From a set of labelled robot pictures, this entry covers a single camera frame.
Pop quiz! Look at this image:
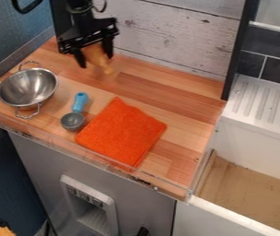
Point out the silver bowl with wire handles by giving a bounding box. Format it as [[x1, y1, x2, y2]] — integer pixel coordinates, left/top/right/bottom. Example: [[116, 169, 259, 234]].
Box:
[[0, 60, 61, 121]]

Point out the white toy sink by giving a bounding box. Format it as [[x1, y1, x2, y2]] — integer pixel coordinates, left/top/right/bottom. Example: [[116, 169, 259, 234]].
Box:
[[170, 0, 280, 236]]

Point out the orange cloth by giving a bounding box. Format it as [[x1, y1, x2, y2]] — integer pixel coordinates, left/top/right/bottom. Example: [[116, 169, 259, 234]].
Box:
[[73, 96, 170, 170]]

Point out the toy fried chicken thigh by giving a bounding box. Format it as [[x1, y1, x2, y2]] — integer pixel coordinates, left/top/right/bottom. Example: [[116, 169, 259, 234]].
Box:
[[82, 42, 117, 76]]

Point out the grey scoop with blue handle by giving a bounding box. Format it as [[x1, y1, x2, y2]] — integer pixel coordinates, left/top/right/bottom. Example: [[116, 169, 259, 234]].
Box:
[[60, 91, 91, 133]]

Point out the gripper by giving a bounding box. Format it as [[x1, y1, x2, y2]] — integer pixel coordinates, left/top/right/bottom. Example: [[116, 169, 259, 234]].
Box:
[[56, 17, 121, 69]]

